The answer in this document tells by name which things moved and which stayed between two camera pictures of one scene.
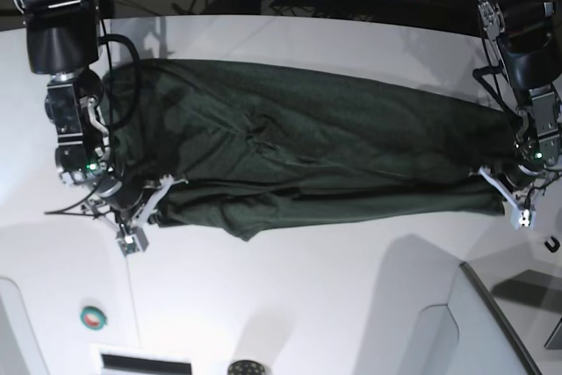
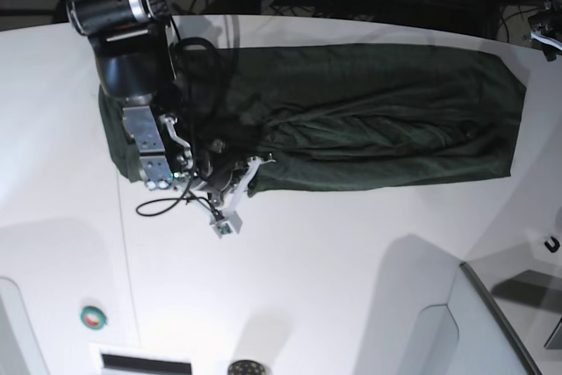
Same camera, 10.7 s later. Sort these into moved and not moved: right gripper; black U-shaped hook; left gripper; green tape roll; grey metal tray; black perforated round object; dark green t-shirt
Moved: right gripper; dark green t-shirt; left gripper
Not moved: grey metal tray; green tape roll; black perforated round object; black U-shaped hook
